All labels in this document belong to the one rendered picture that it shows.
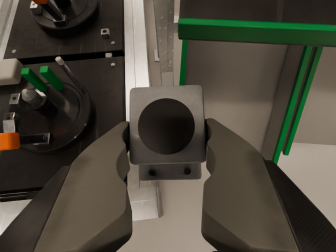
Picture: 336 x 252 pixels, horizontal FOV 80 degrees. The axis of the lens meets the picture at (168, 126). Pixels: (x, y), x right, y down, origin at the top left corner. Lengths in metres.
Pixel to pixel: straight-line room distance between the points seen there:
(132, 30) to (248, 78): 0.30
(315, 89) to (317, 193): 0.24
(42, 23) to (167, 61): 0.30
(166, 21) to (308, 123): 0.25
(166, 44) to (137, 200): 0.23
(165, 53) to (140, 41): 0.17
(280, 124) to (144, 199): 0.22
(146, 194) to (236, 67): 0.22
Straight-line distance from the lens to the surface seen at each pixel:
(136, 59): 0.45
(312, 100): 0.35
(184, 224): 0.43
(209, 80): 0.27
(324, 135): 0.38
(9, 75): 0.47
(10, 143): 0.30
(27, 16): 0.60
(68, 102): 0.38
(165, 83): 0.16
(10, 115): 0.40
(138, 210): 0.33
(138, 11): 0.54
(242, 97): 0.29
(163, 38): 0.28
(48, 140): 0.36
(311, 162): 0.53
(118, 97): 0.38
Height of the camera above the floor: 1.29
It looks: 68 degrees down
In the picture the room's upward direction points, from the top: 2 degrees counter-clockwise
